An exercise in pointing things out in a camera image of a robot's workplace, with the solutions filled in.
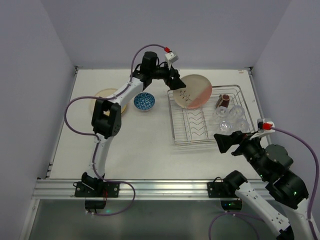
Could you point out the clear glass front right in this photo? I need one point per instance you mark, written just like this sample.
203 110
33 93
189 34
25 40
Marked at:
241 125

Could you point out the clear glass front left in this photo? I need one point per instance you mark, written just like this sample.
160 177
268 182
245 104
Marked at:
225 127

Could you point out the metal wire dish rack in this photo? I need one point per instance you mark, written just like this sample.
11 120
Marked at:
192 126

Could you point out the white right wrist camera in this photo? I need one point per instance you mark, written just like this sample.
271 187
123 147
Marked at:
264 128

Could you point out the cream plate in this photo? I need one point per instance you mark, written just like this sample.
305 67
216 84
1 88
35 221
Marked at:
103 94
197 92

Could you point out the clear glass back left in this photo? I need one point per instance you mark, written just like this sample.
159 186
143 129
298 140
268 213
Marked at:
220 114

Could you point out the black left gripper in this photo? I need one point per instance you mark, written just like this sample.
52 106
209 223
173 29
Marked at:
171 77

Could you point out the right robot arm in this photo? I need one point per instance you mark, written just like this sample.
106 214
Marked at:
272 164

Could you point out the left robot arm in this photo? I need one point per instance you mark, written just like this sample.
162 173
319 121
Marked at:
106 119

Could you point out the clear glass back right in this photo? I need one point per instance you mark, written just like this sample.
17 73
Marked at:
236 113

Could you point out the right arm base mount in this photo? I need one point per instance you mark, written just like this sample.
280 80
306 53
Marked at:
225 188

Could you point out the dark red cup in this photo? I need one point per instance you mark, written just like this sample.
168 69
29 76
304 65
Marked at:
223 101

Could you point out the clear glass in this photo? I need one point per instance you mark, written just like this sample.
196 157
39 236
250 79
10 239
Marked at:
241 125
220 114
225 127
236 113

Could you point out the cream plate back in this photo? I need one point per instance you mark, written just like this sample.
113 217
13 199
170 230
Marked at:
197 92

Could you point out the aluminium mounting rail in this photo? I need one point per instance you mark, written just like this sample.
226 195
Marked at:
167 190

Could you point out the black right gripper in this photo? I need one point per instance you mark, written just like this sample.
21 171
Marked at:
236 142

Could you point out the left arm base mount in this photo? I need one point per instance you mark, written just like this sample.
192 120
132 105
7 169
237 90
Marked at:
96 192

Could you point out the blue patterned bowl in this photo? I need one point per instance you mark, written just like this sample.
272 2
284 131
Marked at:
144 101

